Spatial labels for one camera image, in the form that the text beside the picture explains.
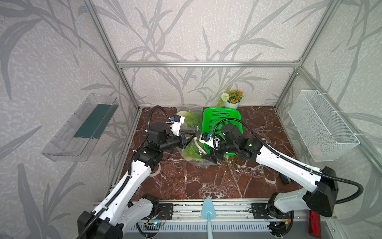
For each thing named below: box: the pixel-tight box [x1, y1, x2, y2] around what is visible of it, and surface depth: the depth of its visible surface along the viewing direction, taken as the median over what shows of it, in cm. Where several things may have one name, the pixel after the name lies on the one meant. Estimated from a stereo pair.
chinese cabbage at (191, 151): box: [182, 138, 204, 161], surface depth 74 cm
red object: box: [308, 210, 322, 239], surface depth 69 cm
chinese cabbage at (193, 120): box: [177, 110, 202, 130], surface depth 104 cm
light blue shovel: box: [201, 198, 217, 239], surface depth 74 cm
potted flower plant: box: [215, 89, 244, 110], surface depth 110 cm
